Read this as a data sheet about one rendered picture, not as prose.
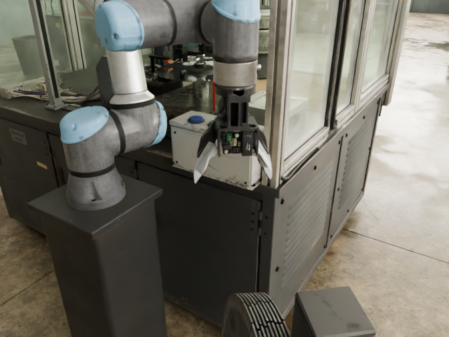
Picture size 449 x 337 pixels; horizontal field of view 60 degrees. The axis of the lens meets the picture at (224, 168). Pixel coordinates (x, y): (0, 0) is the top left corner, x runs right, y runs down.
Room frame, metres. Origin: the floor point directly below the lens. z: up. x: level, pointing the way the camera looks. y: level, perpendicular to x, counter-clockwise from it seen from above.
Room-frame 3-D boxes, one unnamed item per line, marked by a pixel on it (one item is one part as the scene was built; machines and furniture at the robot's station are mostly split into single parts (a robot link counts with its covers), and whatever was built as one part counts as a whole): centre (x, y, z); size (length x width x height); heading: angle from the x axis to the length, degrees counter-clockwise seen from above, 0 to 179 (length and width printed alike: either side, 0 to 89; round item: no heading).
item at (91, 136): (0.91, 0.34, 0.91); 0.13 x 0.12 x 0.14; 129
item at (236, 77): (0.67, -0.02, 1.13); 0.08 x 0.08 x 0.05
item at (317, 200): (1.94, 0.17, 0.38); 1.64 x 1.35 x 0.77; 57
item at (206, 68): (1.48, 0.09, 0.96); 0.11 x 0.11 x 0.03
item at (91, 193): (0.90, 0.34, 0.80); 0.15 x 0.15 x 0.10
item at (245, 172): (1.05, 0.01, 0.82); 0.28 x 0.11 x 0.15; 57
